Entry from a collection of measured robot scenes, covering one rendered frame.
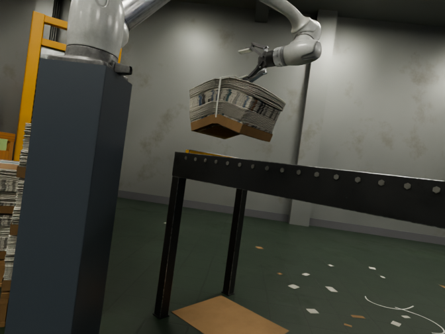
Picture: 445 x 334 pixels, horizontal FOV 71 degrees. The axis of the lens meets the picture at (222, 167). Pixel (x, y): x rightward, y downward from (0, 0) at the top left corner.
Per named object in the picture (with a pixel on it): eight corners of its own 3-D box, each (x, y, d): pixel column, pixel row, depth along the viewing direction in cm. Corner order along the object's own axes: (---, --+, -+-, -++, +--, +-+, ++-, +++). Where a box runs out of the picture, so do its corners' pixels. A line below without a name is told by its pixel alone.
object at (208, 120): (191, 130, 158) (190, 122, 159) (224, 139, 181) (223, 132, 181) (215, 122, 149) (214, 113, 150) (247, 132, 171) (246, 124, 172)
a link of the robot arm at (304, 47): (287, 71, 146) (295, 56, 153) (320, 66, 136) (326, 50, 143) (279, 51, 139) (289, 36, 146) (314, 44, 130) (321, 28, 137)
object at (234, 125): (214, 122, 149) (217, 113, 148) (247, 132, 172) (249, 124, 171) (239, 132, 139) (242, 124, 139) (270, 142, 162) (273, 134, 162)
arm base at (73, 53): (118, 67, 88) (120, 48, 88) (44, 59, 90) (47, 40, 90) (140, 84, 106) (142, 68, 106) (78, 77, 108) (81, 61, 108)
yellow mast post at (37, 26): (4, 226, 264) (32, 10, 263) (6, 224, 272) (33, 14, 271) (17, 226, 268) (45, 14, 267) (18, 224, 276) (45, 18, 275)
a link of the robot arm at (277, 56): (281, 61, 141) (270, 63, 145) (290, 68, 149) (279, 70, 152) (283, 42, 142) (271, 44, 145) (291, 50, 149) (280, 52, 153)
